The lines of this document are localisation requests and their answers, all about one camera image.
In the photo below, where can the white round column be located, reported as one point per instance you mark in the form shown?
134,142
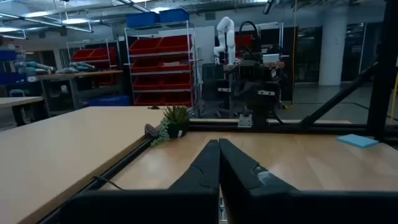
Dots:
332,49

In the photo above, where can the small black tool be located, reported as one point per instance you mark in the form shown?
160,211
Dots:
154,107

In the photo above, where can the small potted green plant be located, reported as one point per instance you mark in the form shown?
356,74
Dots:
175,121

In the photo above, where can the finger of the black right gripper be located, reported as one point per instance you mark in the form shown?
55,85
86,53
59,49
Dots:
238,96
251,96

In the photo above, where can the low rack with red bins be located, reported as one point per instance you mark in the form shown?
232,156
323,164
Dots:
93,54

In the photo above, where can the small light wood desk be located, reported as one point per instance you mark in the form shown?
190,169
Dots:
18,101

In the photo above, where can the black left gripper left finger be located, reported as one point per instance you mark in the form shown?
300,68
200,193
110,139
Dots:
202,177

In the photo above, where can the blue storage bin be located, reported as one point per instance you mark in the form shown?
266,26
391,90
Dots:
174,15
141,19

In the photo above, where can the small silver mounting bracket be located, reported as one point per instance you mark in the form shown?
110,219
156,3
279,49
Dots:
245,120

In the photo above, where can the metal rack with red bins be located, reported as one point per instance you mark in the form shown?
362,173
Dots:
161,71

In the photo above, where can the light blue square pad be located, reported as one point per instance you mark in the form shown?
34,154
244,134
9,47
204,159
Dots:
357,140

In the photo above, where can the large light wood desk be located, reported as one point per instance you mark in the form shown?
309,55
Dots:
62,149

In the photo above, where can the teal-grey equipment pile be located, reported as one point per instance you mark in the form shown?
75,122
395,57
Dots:
35,67
79,67

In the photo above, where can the wooden bench top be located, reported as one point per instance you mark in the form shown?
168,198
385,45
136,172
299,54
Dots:
273,64

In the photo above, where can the blue floor bin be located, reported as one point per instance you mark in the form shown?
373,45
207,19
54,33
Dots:
109,100

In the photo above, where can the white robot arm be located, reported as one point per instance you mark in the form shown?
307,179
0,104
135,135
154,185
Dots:
225,40

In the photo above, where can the wooden workbench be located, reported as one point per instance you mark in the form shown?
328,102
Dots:
77,74

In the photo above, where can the black aluminium table frame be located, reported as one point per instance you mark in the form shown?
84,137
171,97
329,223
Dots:
311,127

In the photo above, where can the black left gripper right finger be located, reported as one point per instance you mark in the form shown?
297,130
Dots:
242,180

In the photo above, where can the black frame clamp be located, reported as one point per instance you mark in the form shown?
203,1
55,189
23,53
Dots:
151,130

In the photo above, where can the white rectangular box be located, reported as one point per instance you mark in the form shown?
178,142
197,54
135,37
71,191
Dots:
270,58

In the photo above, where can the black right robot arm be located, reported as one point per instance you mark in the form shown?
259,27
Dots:
252,70

